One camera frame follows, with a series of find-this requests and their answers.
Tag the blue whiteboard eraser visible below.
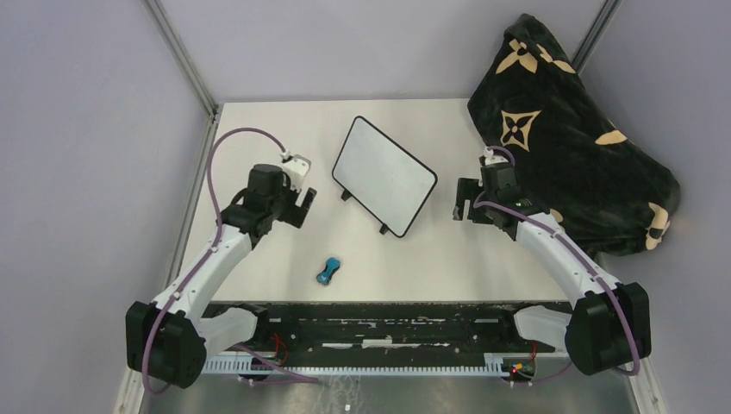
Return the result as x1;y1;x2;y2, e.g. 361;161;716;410
316;257;341;285

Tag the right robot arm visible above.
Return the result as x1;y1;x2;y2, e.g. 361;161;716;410
453;161;652;376

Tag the black blanket with tan flowers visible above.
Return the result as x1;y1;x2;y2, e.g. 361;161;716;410
467;14;681;256

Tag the aluminium rail frame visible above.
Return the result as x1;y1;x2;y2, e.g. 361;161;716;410
114;108;224;414

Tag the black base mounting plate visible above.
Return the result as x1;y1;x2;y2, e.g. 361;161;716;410
162;301;618;370

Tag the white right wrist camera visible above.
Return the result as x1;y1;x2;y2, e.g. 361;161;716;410
480;146;515;167

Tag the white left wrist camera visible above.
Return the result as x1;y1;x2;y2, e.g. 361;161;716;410
280;150;311;193

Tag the small black-framed whiteboard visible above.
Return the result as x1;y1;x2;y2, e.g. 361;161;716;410
331;116;438;238

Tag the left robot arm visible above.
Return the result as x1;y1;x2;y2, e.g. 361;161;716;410
125;155;316;388

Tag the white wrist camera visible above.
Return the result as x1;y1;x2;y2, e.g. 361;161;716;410
480;146;515;167
280;150;311;193

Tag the blue-grey cable duct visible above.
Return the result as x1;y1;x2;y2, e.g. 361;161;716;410
201;352;513;379

